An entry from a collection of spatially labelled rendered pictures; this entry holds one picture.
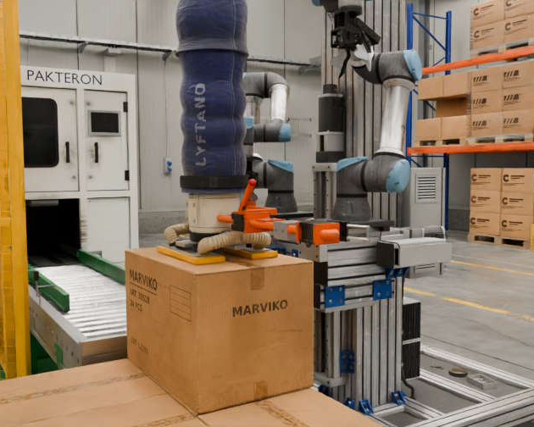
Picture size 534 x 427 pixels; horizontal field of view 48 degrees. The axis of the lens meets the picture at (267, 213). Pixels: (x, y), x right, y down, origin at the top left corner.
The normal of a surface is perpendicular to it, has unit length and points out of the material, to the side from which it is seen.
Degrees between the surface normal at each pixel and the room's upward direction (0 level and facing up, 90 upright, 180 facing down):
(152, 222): 90
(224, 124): 72
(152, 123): 90
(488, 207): 93
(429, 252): 90
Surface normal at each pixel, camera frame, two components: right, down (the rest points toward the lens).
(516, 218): -0.86, -0.04
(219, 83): 0.30, -0.09
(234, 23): 0.69, 0.20
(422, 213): 0.51, 0.06
